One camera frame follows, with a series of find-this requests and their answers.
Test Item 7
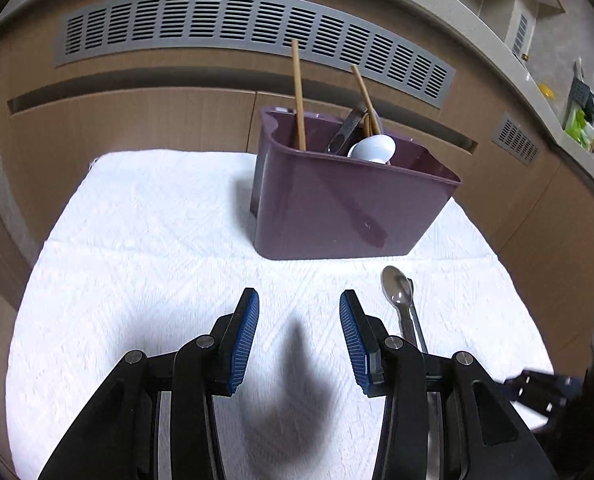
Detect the long grey vent grille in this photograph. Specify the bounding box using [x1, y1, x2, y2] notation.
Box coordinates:
[54, 0, 456, 109]

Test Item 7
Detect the white wall louvre panel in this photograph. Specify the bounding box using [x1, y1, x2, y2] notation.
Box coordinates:
[514, 10, 530, 56]

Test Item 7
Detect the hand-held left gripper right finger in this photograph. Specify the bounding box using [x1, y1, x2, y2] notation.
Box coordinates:
[339, 289, 560, 480]

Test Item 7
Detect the wooden kitchen counter cabinet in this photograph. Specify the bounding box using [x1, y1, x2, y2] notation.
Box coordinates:
[0, 0, 594, 376]

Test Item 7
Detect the metal spoon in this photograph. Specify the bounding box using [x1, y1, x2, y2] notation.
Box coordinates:
[406, 277, 429, 355]
[381, 265, 420, 351]

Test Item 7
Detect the small grey vent grille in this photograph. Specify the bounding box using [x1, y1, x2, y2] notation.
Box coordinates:
[488, 112, 543, 166]

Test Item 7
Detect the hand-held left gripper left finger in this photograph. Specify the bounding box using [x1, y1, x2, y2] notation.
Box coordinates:
[39, 287, 260, 480]

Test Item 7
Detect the dark blue basket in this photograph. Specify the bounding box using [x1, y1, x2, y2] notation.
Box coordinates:
[568, 79, 594, 121]

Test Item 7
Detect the green packet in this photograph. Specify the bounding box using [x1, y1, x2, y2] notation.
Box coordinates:
[564, 110, 594, 150]

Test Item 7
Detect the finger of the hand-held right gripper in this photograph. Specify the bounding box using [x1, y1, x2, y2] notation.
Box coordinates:
[504, 370, 583, 416]

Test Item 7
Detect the white textured cloth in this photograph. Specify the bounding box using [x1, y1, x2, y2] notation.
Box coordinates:
[4, 149, 555, 480]

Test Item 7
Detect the purple plastic utensil holder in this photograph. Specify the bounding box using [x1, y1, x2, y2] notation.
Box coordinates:
[249, 106, 463, 261]

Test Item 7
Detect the white ceramic soup spoon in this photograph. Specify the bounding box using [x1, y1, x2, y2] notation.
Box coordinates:
[347, 134, 397, 166]

